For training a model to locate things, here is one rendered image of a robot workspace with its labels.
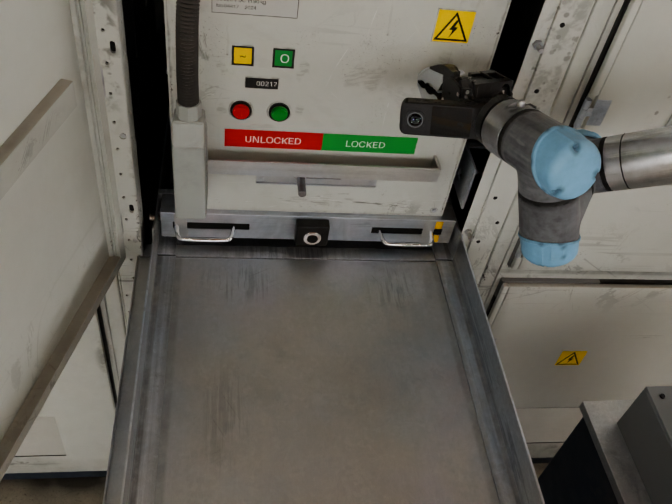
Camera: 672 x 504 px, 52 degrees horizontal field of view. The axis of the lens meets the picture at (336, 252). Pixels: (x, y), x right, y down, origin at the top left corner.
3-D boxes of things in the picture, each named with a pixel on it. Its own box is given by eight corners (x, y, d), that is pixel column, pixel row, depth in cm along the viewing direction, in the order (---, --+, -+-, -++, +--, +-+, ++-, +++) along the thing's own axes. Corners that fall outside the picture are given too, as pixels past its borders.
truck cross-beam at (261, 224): (448, 243, 134) (456, 221, 129) (161, 236, 125) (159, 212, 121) (443, 225, 137) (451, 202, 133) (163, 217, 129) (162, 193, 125)
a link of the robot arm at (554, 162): (549, 217, 81) (549, 154, 76) (497, 178, 90) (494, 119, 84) (605, 194, 82) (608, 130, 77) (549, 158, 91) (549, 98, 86)
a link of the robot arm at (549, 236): (592, 227, 95) (594, 158, 89) (572, 277, 88) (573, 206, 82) (535, 219, 99) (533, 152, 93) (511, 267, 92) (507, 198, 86)
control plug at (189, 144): (206, 220, 110) (205, 131, 98) (175, 219, 109) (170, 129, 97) (208, 188, 115) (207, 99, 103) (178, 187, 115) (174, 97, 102)
